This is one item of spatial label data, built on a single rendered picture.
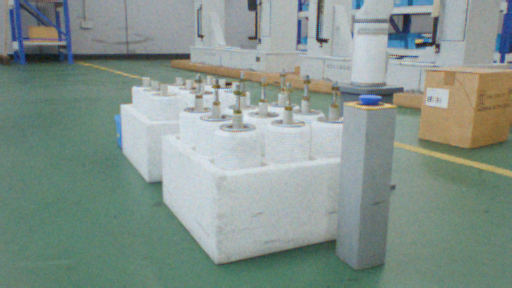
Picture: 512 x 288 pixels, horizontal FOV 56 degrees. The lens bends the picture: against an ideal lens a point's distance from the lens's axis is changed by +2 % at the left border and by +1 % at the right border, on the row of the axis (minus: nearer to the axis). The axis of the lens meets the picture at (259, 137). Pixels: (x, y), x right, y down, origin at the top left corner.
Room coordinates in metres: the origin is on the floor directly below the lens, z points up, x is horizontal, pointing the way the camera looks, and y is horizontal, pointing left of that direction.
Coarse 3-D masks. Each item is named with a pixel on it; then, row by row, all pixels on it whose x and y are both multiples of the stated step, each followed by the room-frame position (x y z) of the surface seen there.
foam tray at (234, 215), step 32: (192, 160) 0.96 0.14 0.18; (320, 160) 0.96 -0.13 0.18; (192, 192) 0.96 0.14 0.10; (224, 192) 0.84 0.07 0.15; (256, 192) 0.87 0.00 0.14; (288, 192) 0.90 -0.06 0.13; (320, 192) 0.94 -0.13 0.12; (192, 224) 0.96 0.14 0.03; (224, 224) 0.84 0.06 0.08; (256, 224) 0.87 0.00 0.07; (288, 224) 0.91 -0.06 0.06; (320, 224) 0.94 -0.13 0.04; (224, 256) 0.84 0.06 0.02
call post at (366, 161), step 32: (352, 128) 0.86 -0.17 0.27; (384, 128) 0.84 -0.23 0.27; (352, 160) 0.85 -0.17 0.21; (384, 160) 0.85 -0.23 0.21; (352, 192) 0.85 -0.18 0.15; (384, 192) 0.85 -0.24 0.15; (352, 224) 0.84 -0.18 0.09; (384, 224) 0.85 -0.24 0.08; (352, 256) 0.84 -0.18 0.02; (384, 256) 0.85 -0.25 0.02
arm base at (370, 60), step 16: (368, 32) 1.30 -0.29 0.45; (384, 32) 1.30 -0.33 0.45; (368, 48) 1.29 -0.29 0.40; (384, 48) 1.31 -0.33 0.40; (352, 64) 1.33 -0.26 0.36; (368, 64) 1.29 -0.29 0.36; (384, 64) 1.31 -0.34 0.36; (352, 80) 1.33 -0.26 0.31; (368, 80) 1.29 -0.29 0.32; (384, 80) 1.33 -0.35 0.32
